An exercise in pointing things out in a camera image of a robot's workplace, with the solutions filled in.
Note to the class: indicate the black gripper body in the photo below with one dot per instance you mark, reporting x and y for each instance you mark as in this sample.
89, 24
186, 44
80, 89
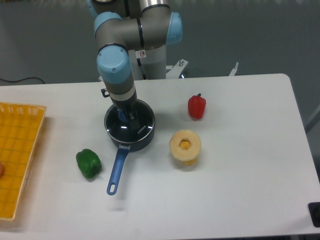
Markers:
122, 98

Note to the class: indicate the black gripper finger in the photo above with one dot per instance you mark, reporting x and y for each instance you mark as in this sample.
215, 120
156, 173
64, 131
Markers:
133, 120

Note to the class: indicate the glass pot lid blue knob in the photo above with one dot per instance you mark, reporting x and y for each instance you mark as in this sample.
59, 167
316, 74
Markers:
119, 130

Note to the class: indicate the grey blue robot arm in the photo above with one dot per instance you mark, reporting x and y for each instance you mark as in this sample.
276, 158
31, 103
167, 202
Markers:
121, 26

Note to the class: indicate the dark blue saucepan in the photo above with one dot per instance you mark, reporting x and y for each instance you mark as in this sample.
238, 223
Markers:
121, 155

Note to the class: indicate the green bell pepper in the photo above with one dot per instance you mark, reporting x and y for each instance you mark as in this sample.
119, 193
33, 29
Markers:
88, 163

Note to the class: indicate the red bell pepper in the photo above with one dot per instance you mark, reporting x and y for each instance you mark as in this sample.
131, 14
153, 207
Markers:
196, 106

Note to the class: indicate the yellow woven basket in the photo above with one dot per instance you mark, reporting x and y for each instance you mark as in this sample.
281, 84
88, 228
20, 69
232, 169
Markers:
20, 125

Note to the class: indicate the black device at table corner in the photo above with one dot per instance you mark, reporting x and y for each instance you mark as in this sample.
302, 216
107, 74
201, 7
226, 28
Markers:
314, 210

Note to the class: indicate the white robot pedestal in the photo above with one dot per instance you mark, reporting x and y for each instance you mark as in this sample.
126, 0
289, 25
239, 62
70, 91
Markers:
155, 62

